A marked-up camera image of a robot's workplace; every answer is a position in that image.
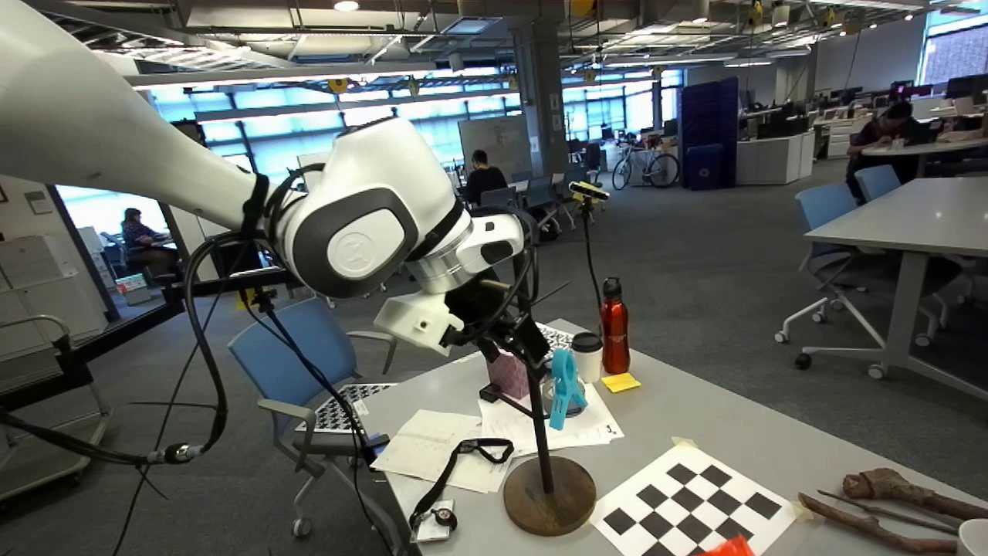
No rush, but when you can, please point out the black camera on pole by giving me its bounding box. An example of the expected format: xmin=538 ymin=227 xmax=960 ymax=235
xmin=567 ymin=181 xmax=612 ymax=312

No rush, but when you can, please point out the yellow sticky note pad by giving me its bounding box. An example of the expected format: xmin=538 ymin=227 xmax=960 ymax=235
xmin=598 ymin=370 xmax=645 ymax=398

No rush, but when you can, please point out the black metal boom bar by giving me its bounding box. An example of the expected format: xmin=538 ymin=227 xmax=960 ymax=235
xmin=0 ymin=262 xmax=302 ymax=418

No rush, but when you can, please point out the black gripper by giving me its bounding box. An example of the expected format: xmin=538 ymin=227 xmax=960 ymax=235
xmin=441 ymin=274 xmax=554 ymax=370

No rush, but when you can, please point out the thin black cable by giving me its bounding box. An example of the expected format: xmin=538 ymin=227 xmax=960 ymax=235
xmin=243 ymin=290 xmax=406 ymax=556

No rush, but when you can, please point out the wooden stand with black pole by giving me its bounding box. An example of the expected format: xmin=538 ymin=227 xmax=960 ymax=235
xmin=476 ymin=344 xmax=598 ymax=542

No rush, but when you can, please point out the white cup with black lid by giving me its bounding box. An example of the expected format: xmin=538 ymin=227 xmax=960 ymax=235
xmin=567 ymin=331 xmax=608 ymax=386

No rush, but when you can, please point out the blue office chair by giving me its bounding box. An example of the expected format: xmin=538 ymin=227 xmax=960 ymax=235
xmin=852 ymin=160 xmax=904 ymax=204
xmin=773 ymin=182 xmax=889 ymax=377
xmin=225 ymin=298 xmax=402 ymax=547

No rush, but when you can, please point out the white paper sheet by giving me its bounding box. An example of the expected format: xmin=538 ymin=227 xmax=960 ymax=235
xmin=367 ymin=404 xmax=508 ymax=498
xmin=476 ymin=379 xmax=626 ymax=457

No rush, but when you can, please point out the thin wooden branch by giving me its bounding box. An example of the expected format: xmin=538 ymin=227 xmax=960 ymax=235
xmin=795 ymin=487 xmax=962 ymax=556

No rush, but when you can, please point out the blue cabinet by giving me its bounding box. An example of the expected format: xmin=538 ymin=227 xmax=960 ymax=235
xmin=676 ymin=77 xmax=743 ymax=191

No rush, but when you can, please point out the grey office table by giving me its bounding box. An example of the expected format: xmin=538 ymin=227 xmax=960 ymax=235
xmin=801 ymin=173 xmax=988 ymax=408

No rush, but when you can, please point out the red water bottle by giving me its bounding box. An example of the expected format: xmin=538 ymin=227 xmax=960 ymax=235
xmin=598 ymin=274 xmax=633 ymax=377

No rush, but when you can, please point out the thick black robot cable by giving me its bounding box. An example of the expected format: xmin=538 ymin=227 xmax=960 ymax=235
xmin=151 ymin=173 xmax=270 ymax=471

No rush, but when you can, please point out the seated person facing away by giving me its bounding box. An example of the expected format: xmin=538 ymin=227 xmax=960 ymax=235
xmin=458 ymin=150 xmax=508 ymax=207

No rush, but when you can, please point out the parked bicycle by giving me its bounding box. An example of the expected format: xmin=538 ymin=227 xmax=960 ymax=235
xmin=608 ymin=129 xmax=686 ymax=195

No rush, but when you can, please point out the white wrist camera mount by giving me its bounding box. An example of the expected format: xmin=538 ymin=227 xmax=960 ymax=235
xmin=370 ymin=290 xmax=470 ymax=359

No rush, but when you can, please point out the seated person in dark clothes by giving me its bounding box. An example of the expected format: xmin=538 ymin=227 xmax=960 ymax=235
xmin=843 ymin=100 xmax=939 ymax=200

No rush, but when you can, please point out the black white checkerboard sheet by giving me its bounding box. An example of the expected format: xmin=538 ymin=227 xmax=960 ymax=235
xmin=590 ymin=438 xmax=798 ymax=556

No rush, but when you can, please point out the thick wooden branch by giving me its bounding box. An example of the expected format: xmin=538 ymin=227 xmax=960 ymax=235
xmin=841 ymin=468 xmax=988 ymax=522

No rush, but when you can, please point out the white round container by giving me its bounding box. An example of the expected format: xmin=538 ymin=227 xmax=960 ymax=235
xmin=955 ymin=515 xmax=988 ymax=556

